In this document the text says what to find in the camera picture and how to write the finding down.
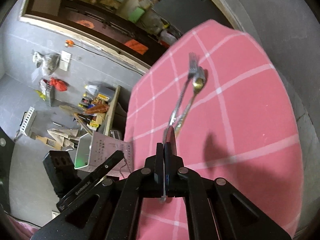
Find orange wall plug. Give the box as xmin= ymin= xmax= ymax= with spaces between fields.
xmin=65 ymin=40 xmax=74 ymax=48

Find white wall rack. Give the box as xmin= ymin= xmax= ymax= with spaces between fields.
xmin=20 ymin=106 xmax=36 ymax=137

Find pink checked tablecloth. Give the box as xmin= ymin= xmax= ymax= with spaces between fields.
xmin=124 ymin=20 xmax=303 ymax=236

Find steel table knife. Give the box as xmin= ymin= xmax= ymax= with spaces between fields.
xmin=161 ymin=126 xmax=177 ymax=203

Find steel fork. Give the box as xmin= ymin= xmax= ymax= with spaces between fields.
xmin=168 ymin=53 xmax=199 ymax=126

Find gold spoon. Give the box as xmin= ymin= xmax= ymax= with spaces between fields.
xmin=174 ymin=77 xmax=206 ymax=137

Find grey wall shelf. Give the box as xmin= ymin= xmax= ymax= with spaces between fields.
xmin=46 ymin=84 xmax=55 ymax=107

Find clear bag dried goods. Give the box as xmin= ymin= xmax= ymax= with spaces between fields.
xmin=33 ymin=51 xmax=60 ymax=76

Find green box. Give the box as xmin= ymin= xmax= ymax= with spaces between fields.
xmin=128 ymin=7 xmax=145 ymax=23

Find wooden chopstick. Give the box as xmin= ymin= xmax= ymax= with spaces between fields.
xmin=73 ymin=113 xmax=93 ymax=136

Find beige hanging cloth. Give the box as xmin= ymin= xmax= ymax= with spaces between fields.
xmin=47 ymin=128 xmax=79 ymax=149

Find red plastic bag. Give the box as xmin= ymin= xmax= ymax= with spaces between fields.
xmin=49 ymin=77 xmax=67 ymax=92

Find white perforated utensil holder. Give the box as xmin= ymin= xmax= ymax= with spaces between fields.
xmin=74 ymin=132 xmax=133 ymax=178

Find wooden grater board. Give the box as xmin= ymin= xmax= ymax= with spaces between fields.
xmin=30 ymin=132 xmax=62 ymax=151

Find white wall socket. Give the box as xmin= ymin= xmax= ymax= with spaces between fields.
xmin=59 ymin=50 xmax=72 ymax=72

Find dark grey cabinet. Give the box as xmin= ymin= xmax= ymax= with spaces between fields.
xmin=152 ymin=0 xmax=232 ymax=38

